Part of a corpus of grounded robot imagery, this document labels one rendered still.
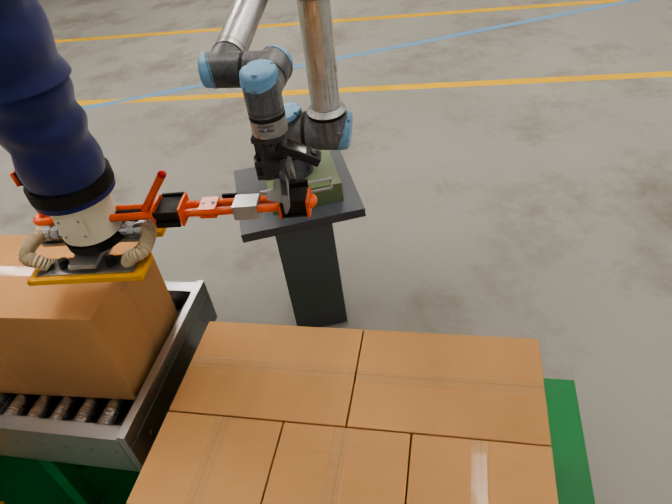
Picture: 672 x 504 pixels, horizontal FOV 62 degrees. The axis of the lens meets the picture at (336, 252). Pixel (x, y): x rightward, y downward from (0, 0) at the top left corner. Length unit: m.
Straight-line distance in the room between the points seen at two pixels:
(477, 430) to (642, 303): 1.46
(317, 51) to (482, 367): 1.19
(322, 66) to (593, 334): 1.70
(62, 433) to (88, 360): 0.24
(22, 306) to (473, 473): 1.42
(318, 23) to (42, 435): 1.60
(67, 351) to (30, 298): 0.20
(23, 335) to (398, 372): 1.19
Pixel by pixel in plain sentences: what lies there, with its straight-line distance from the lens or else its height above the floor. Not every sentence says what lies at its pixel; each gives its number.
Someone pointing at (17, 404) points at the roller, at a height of 0.55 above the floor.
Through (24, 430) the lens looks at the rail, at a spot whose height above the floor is 0.59.
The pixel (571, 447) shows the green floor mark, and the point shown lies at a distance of 2.45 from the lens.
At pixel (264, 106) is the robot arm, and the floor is 1.50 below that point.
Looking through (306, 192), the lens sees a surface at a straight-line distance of 1.50.
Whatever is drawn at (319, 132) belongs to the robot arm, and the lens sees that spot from 2.16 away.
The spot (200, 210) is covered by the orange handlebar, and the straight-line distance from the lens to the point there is 1.56.
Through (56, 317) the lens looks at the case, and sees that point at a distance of 1.86.
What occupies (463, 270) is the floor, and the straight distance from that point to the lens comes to 3.04.
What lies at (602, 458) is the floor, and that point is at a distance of 2.46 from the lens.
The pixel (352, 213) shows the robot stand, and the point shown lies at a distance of 2.23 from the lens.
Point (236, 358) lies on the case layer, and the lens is 2.04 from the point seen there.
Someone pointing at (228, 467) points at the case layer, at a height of 0.54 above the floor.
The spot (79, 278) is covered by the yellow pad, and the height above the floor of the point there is 1.09.
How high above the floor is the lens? 2.06
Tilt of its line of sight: 40 degrees down
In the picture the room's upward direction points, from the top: 9 degrees counter-clockwise
